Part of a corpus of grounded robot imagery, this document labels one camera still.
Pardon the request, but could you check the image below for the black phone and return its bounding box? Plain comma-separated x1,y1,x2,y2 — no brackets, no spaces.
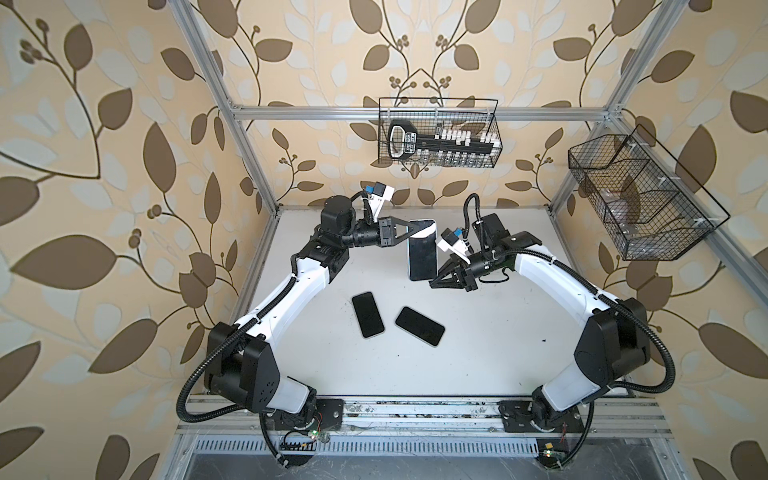
407,219,438,282
352,292,385,339
395,307,446,347

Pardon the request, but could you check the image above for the right wall wire basket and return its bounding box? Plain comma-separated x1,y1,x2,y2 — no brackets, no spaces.
568,124,731,262

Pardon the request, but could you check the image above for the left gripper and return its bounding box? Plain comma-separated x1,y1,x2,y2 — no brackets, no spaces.
337,215,418,251

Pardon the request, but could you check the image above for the back wall wire basket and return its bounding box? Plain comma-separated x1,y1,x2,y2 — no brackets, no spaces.
377,96,503,169

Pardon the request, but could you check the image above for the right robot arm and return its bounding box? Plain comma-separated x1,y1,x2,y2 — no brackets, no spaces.
429,194,676,428

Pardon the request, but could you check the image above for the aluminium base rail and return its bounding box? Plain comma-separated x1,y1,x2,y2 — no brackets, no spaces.
173,395,673,438

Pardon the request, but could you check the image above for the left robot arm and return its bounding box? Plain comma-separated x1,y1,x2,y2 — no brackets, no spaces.
176,192,422,425

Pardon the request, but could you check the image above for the black tool in basket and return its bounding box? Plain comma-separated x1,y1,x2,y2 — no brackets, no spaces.
384,120,502,160

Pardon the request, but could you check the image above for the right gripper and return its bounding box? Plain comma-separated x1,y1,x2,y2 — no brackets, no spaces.
427,249,500,293

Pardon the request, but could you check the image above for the wall wire basket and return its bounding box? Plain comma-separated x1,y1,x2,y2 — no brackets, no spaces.
377,96,503,169
568,124,731,262

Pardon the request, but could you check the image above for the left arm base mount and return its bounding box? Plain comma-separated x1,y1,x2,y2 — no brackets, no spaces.
259,397,345,469

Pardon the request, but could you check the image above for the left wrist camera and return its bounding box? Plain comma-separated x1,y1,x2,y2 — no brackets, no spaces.
364,182,395,222

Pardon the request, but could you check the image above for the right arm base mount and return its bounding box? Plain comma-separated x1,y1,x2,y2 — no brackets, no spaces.
498,397,595,471

